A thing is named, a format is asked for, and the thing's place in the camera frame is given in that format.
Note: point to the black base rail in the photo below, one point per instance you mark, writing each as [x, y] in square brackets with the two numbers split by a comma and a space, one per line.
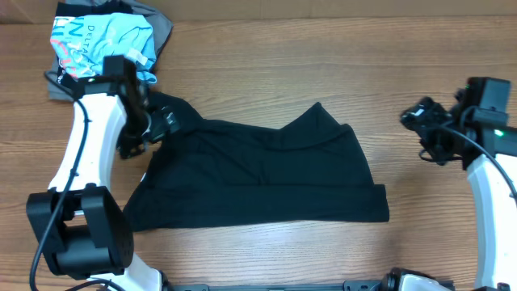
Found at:
[347, 285]

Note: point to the black t-shirt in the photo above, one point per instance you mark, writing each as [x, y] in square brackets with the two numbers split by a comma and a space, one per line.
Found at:
[214, 173]

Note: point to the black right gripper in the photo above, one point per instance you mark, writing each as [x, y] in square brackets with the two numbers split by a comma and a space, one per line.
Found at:
[417, 118]

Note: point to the light blue printed shirt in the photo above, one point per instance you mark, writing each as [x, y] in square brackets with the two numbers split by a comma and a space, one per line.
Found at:
[81, 43]

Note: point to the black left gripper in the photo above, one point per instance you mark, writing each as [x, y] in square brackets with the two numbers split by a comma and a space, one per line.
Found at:
[165, 123]

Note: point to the grey folded garment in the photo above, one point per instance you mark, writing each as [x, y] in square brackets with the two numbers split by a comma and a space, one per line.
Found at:
[162, 28]

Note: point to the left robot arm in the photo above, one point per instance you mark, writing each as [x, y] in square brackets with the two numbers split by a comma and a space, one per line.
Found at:
[81, 231]

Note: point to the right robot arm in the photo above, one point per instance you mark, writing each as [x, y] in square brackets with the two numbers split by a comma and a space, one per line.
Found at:
[476, 132]

